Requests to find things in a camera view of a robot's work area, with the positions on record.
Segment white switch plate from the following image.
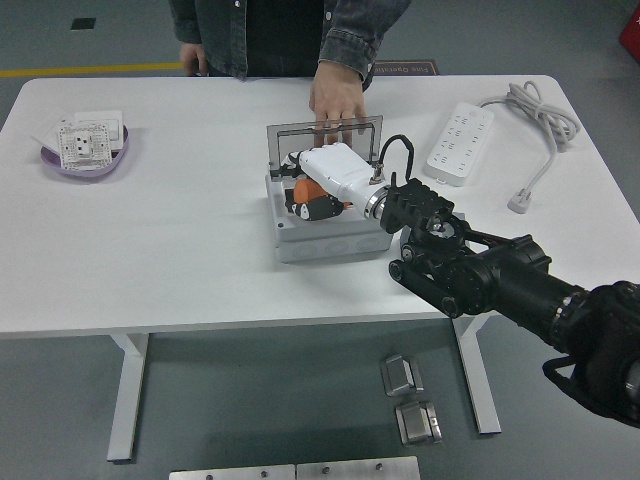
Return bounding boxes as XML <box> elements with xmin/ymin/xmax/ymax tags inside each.
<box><xmin>74</xmin><ymin>109</ymin><xmax>125</xmax><ymax>151</ymax></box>

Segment white card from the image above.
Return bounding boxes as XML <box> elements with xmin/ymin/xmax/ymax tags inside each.
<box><xmin>29</xmin><ymin>107</ymin><xmax>76</xmax><ymax>151</ymax></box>

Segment transparent hinged box lid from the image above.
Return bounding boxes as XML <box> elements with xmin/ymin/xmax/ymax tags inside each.
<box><xmin>265</xmin><ymin>114</ymin><xmax>385</xmax><ymax>176</ymax></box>

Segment red object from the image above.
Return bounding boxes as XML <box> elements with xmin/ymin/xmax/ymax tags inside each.
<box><xmin>618</xmin><ymin>9</ymin><xmax>640</xmax><ymax>51</ymax></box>

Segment white power cord with plug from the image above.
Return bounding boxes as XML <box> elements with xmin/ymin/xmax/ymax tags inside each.
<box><xmin>477</xmin><ymin>81</ymin><xmax>582</xmax><ymax>215</ymax></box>

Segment person's right hand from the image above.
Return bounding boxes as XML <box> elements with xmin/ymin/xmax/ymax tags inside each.
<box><xmin>179</xmin><ymin>42</ymin><xmax>209</xmax><ymax>77</ymax></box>

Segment metal hinge bracket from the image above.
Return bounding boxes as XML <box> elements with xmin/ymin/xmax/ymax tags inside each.
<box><xmin>394</xmin><ymin>399</ymin><xmax>444</xmax><ymax>446</ymax></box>
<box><xmin>378</xmin><ymin>353</ymin><xmax>425</xmax><ymax>399</ymax></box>

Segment grey plastic junction box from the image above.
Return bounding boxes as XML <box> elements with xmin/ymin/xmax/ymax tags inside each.
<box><xmin>264</xmin><ymin>172</ymin><xmax>396</xmax><ymax>265</ymax></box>

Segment dark floor sign with lettering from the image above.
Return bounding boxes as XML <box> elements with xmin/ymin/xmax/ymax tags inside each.
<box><xmin>372</xmin><ymin>59</ymin><xmax>439</xmax><ymax>77</ymax></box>

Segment person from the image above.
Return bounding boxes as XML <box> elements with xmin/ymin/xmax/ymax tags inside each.
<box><xmin>168</xmin><ymin>0</ymin><xmax>351</xmax><ymax>81</ymax></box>

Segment grey metal plate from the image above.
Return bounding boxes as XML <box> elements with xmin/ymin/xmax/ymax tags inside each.
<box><xmin>168</xmin><ymin>464</ymin><xmax>296</xmax><ymax>480</ymax></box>
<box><xmin>296</xmin><ymin>455</ymin><xmax>421</xmax><ymax>480</ymax></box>

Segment white printed socket panel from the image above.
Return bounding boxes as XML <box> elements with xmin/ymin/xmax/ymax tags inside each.
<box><xmin>57</xmin><ymin>121</ymin><xmax>112</xmax><ymax>171</ymax></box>

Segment robot right hand white shell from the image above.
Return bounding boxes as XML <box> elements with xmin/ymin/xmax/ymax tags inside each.
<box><xmin>272</xmin><ymin>142</ymin><xmax>386</xmax><ymax>222</ymax></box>

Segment white table leg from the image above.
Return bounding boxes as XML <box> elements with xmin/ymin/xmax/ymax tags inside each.
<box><xmin>452</xmin><ymin>314</ymin><xmax>502</xmax><ymax>435</ymax></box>
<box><xmin>106</xmin><ymin>332</ymin><xmax>151</xmax><ymax>462</ymax></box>

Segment yellow floor tape line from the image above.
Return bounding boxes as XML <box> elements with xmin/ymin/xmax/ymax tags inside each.
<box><xmin>0</xmin><ymin>62</ymin><xmax>182</xmax><ymax>80</ymax></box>

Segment orange cylinder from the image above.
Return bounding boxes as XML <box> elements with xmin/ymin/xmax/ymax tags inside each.
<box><xmin>292</xmin><ymin>178</ymin><xmax>329</xmax><ymax>204</ymax></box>

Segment purple bowl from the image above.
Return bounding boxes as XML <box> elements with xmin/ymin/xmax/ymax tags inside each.
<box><xmin>39</xmin><ymin>124</ymin><xmax>131</xmax><ymax>177</ymax></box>

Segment white power strip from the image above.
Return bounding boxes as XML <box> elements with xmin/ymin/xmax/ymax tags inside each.
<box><xmin>424</xmin><ymin>102</ymin><xmax>496</xmax><ymax>187</ymax></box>

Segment person's left hand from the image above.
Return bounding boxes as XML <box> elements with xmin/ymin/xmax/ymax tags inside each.
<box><xmin>308</xmin><ymin>62</ymin><xmax>368</xmax><ymax>147</ymax></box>

